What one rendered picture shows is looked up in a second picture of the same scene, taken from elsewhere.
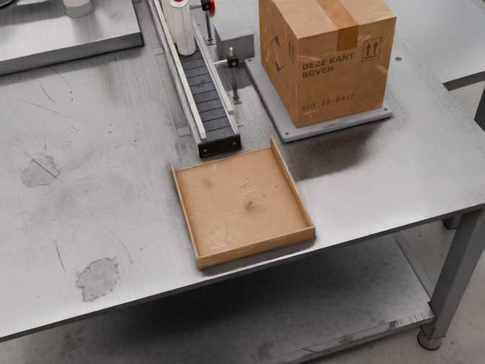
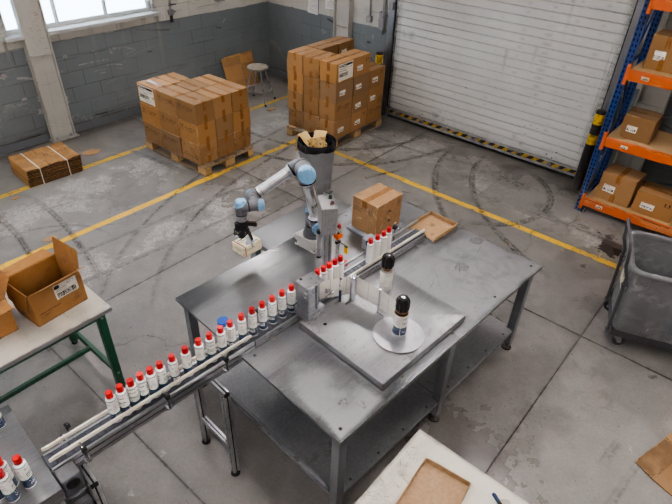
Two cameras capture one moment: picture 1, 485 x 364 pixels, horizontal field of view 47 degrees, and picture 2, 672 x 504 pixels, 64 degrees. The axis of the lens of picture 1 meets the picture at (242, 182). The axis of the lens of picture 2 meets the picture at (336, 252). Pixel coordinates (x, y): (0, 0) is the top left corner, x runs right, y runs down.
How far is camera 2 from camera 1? 4.50 m
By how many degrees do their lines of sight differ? 83
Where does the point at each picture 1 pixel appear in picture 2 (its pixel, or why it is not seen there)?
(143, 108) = (416, 258)
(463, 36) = not seen: hidden behind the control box
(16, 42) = (420, 297)
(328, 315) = not seen: hidden behind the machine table
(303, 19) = (393, 194)
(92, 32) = (396, 279)
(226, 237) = (444, 225)
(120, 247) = (465, 241)
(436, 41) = not seen: hidden behind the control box
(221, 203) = (436, 229)
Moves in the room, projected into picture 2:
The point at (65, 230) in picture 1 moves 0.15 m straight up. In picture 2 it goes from (471, 252) to (475, 235)
